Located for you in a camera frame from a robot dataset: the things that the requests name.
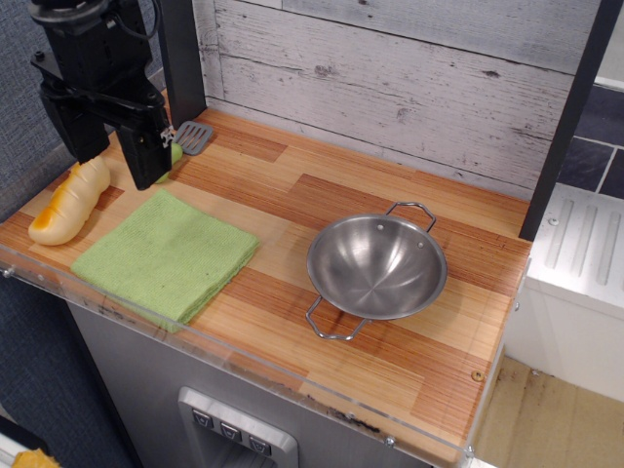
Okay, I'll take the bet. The yellow object bottom left corner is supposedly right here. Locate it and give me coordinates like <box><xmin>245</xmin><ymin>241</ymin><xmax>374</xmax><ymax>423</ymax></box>
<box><xmin>11</xmin><ymin>449</ymin><xmax>60</xmax><ymax>468</ymax></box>

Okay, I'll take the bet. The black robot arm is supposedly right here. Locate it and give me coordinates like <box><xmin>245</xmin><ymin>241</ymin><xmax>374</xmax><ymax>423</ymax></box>
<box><xmin>28</xmin><ymin>1</ymin><xmax>173</xmax><ymax>190</ymax></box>

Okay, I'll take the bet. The white toy sink unit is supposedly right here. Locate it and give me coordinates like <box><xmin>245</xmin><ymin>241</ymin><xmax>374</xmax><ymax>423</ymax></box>
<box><xmin>504</xmin><ymin>184</ymin><xmax>623</xmax><ymax>400</ymax></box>

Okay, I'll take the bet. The yellow toy bread loaf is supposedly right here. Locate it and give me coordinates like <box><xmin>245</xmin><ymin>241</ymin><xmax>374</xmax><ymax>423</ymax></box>
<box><xmin>28</xmin><ymin>156</ymin><xmax>110</xmax><ymax>246</ymax></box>

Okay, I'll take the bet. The clear acrylic front guard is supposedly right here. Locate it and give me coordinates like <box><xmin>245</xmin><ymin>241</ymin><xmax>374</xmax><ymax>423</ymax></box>
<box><xmin>1</xmin><ymin>247</ymin><xmax>476</xmax><ymax>467</ymax></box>

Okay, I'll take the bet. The green handled grey toy spatula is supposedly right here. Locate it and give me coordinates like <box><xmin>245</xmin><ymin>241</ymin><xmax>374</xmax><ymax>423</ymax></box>
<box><xmin>156</xmin><ymin>121</ymin><xmax>213</xmax><ymax>183</ymax></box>

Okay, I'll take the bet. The green folded cloth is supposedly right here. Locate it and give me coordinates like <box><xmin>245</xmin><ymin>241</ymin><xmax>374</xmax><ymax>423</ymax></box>
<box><xmin>71</xmin><ymin>189</ymin><xmax>259</xmax><ymax>332</ymax></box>

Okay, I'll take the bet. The silver metal bowl with handles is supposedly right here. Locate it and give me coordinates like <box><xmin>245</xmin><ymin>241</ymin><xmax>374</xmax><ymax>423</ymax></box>
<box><xmin>306</xmin><ymin>202</ymin><xmax>448</xmax><ymax>341</ymax></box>

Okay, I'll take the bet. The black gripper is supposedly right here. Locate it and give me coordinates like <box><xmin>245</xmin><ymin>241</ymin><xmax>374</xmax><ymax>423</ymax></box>
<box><xmin>29</xmin><ymin>9</ymin><xmax>173</xmax><ymax>190</ymax></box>

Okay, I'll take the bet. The grey toy fridge dispenser panel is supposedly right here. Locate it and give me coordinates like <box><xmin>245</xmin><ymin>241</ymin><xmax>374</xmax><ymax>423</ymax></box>
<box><xmin>177</xmin><ymin>386</ymin><xmax>299</xmax><ymax>467</ymax></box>

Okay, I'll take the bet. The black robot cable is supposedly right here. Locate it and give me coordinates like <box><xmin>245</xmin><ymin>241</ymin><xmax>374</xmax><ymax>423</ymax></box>
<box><xmin>109</xmin><ymin>0</ymin><xmax>162</xmax><ymax>41</ymax></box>

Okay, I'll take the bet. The black right vertical post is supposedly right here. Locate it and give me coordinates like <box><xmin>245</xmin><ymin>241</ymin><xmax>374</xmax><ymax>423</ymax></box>
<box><xmin>519</xmin><ymin>0</ymin><xmax>623</xmax><ymax>242</ymax></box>

